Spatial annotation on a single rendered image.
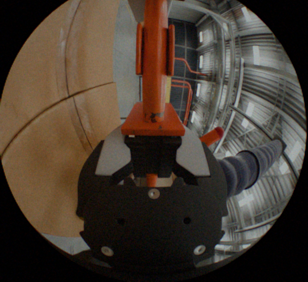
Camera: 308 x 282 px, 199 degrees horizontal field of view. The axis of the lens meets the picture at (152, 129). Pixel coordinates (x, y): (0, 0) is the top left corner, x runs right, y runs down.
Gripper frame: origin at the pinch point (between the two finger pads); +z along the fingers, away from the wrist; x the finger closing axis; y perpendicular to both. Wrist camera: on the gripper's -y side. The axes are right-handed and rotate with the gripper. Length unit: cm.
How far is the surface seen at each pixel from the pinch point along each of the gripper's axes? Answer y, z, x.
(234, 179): 17.7, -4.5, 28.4
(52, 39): -14.9, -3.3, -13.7
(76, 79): -7.5, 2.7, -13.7
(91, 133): 4.0, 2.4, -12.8
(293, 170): 26, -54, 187
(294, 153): 33, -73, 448
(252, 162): 17, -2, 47
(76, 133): 1.3, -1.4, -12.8
